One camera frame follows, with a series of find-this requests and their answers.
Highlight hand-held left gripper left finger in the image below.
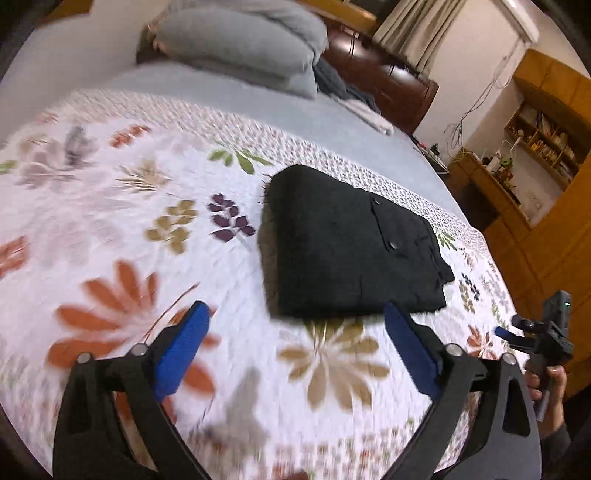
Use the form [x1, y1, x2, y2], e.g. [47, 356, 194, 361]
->
[52, 300, 213, 480]

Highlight black pants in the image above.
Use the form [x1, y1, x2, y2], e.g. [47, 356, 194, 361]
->
[257, 164, 456, 320]

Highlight wooden cabinet with shelves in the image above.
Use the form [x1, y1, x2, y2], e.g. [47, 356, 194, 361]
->
[444, 48, 591, 398]

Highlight dark wooden headboard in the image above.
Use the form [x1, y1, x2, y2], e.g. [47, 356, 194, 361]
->
[321, 25, 440, 136]

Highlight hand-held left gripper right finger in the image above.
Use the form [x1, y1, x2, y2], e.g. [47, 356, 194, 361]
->
[383, 301, 542, 480]

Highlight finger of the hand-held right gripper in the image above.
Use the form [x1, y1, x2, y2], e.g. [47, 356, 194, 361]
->
[512, 315, 546, 334]
[493, 325, 537, 352]

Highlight person's right forearm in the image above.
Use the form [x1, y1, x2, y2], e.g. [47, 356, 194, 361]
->
[537, 421, 574, 480]

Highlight wall cables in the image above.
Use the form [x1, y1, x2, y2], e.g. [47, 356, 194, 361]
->
[444, 41, 528, 158]

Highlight floral quilted blanket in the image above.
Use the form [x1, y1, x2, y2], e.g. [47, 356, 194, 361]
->
[0, 88, 526, 480]

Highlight grey bed sheet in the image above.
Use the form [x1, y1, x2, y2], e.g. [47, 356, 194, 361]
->
[0, 21, 472, 224]

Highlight person's right hand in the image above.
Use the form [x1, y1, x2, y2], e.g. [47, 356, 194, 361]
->
[525, 366, 570, 440]

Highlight dark blue cloth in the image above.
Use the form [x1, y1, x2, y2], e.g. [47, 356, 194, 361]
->
[313, 58, 382, 114]

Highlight white air conditioner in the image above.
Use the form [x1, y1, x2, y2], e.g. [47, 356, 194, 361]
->
[501, 0, 541, 45]

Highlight white folded cloth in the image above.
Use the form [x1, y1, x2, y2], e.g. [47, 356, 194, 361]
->
[341, 99, 396, 136]

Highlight beige curtain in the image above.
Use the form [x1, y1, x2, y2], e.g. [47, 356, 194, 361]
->
[371, 0, 470, 77]

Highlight grey pillow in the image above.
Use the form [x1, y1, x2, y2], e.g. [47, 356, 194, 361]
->
[152, 0, 330, 99]

